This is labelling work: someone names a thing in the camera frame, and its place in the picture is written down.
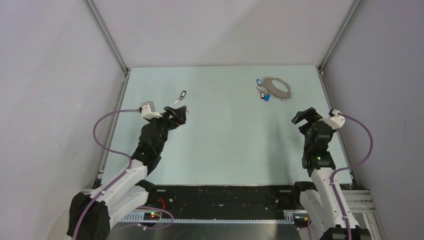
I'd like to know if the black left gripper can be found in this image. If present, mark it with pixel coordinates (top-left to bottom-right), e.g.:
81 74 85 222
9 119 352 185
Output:
146 106 186 153

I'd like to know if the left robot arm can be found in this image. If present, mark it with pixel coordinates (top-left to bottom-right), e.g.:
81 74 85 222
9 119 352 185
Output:
65 101 188 240

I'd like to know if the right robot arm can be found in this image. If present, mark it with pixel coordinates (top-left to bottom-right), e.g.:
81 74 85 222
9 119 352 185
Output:
290 107 372 240

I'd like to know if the key with black tag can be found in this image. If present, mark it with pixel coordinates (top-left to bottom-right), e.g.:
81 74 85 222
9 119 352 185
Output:
174 90 187 104

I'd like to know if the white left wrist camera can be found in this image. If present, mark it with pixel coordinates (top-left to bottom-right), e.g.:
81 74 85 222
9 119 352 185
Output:
139 101 163 120

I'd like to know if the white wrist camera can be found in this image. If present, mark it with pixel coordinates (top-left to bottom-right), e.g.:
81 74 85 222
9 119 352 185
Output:
321 109 346 131
139 101 163 120

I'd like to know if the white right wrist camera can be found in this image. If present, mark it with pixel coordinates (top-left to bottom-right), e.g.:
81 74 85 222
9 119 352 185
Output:
321 109 346 131

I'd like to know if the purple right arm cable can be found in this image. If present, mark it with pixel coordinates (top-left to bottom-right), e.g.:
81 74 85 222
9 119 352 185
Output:
306 112 375 240

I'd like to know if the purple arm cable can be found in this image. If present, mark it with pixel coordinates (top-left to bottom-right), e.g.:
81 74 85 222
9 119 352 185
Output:
306 112 375 240
72 108 175 240

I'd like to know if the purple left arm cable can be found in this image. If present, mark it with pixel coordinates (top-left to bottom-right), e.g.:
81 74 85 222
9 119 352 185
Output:
72 108 175 240

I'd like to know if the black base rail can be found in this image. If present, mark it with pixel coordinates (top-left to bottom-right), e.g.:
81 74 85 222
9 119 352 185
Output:
137 180 317 221

